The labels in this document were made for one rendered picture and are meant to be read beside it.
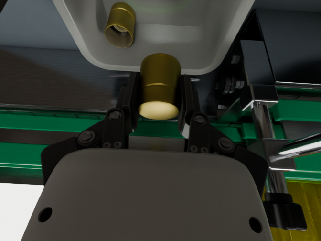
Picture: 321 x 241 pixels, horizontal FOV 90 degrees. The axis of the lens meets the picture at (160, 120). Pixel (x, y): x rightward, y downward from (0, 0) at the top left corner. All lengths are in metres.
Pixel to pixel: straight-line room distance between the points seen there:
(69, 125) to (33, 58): 0.15
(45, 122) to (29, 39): 0.16
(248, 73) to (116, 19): 0.16
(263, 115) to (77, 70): 0.29
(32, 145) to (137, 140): 0.16
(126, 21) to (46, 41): 0.20
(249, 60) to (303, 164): 0.12
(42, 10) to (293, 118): 0.37
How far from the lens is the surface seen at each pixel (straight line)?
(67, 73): 0.34
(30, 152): 0.32
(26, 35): 0.40
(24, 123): 0.35
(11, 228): 0.52
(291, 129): 0.22
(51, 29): 0.36
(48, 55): 0.38
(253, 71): 0.21
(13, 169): 0.58
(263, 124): 0.18
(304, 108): 0.24
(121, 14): 0.24
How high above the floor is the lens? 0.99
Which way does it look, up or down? 23 degrees down
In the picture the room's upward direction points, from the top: 177 degrees counter-clockwise
